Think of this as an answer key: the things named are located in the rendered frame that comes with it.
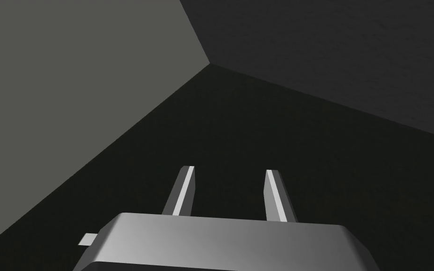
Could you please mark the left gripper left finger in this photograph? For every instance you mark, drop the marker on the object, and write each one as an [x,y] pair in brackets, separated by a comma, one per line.
[179,195]

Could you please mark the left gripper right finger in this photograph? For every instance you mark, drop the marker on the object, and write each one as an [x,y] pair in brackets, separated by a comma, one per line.
[277,199]

